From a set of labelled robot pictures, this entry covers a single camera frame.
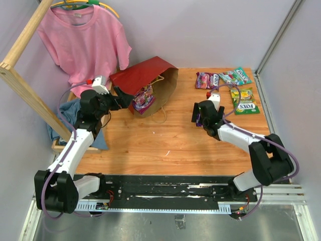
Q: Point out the yellow green hanger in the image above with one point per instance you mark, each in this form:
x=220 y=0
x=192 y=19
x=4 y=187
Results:
x=78 y=5

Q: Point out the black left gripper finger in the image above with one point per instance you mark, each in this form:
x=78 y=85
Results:
x=118 y=91
x=125 y=100

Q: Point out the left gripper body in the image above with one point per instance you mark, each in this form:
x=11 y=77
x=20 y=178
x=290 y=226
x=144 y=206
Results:
x=107 y=102

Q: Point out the pink t-shirt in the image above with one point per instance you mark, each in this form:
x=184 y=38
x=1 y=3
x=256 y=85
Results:
x=85 y=43

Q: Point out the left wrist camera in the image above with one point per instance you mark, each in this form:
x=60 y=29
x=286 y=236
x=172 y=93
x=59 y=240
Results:
x=99 y=85

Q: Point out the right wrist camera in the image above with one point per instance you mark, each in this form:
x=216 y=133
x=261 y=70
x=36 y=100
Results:
x=215 y=99

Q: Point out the purple candy packet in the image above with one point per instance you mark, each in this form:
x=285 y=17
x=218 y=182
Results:
x=198 y=121
x=207 y=80
x=144 y=99

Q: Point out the red paper bag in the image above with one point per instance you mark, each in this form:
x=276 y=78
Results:
x=157 y=72

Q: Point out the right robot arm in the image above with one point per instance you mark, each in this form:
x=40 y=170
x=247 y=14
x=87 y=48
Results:
x=269 y=160

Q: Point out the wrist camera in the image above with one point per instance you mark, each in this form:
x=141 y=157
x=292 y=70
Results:
x=99 y=85
x=215 y=99

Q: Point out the teal candy packet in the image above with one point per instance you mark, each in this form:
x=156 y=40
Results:
x=235 y=77

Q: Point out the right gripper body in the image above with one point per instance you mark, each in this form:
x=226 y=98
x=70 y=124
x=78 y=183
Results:
x=220 y=112

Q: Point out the green candy packet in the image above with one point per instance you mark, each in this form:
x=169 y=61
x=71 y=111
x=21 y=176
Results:
x=244 y=101

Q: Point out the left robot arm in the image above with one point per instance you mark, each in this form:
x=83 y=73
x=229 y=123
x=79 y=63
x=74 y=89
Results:
x=72 y=150

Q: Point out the aluminium frame post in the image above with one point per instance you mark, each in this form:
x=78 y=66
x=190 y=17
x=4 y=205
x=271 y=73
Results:
x=294 y=9

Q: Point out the wooden clothes rack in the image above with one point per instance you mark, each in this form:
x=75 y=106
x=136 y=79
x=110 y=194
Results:
x=23 y=131

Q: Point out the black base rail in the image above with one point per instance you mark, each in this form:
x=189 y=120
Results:
x=185 y=194

